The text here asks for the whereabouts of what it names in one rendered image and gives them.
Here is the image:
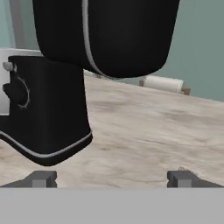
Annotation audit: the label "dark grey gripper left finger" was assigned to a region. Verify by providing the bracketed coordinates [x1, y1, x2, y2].
[0, 170, 58, 189]

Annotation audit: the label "white paper towel roll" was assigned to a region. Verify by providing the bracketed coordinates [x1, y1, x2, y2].
[138, 74, 192, 96]

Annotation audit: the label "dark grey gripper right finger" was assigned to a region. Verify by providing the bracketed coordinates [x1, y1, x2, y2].
[166, 170, 224, 189]

